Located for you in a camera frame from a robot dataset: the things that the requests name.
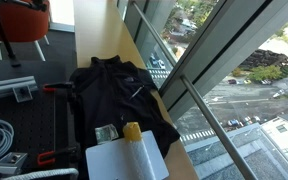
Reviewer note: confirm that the black zip jersey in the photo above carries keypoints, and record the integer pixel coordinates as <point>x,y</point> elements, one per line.
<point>111,91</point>

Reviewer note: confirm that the dollar bill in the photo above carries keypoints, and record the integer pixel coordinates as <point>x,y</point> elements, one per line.
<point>106,133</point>

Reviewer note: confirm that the metal window handrail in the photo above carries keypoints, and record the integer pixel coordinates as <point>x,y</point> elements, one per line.
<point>238,159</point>

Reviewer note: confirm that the yellow capped white roll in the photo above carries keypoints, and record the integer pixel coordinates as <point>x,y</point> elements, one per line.
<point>138,152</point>

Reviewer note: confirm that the upper black orange clamp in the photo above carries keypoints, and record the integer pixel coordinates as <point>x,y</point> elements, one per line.
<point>69,86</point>

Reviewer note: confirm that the black orange clamp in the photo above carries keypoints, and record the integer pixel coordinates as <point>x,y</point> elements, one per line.
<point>69,86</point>
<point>48,158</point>

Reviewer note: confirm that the lower black orange clamp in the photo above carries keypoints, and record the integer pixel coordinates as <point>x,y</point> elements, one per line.
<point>48,158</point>

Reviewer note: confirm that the black tripod leg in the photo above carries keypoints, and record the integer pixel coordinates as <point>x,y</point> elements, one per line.
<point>13,61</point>

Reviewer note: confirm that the orange chair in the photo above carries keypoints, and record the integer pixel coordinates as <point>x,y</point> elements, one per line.
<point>25,21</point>

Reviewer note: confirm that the aluminium rail with bracket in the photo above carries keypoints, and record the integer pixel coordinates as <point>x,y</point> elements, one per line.
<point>21,88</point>

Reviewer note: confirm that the lower aluminium bracket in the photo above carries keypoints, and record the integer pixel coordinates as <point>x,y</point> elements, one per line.
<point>12,163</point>

